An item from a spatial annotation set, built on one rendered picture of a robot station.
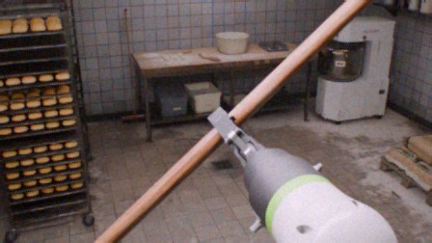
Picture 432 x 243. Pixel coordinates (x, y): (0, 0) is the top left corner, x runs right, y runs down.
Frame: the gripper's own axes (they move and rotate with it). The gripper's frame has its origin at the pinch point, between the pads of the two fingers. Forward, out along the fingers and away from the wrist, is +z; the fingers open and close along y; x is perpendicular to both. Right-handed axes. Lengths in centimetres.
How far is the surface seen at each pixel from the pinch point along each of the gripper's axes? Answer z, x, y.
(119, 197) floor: 304, -126, 144
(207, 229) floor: 231, -77, 188
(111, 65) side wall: 501, -61, 98
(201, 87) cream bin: 480, 2, 198
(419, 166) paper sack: 225, 99, 302
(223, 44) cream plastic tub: 452, 58, 166
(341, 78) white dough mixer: 392, 136, 285
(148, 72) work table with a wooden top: 416, -29, 113
